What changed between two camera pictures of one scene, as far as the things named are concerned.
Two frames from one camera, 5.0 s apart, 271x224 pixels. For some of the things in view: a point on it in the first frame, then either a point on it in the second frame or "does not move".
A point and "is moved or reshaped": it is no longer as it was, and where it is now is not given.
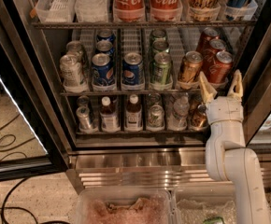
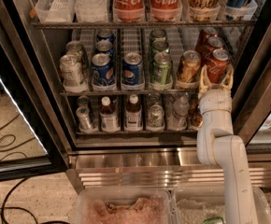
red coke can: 219,71 is moved or reshaped
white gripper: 225,110 -> 216,101
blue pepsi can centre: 133,70 does not move
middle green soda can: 161,46 does not move
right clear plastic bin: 192,205 does not move
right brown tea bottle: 134,115 does not move
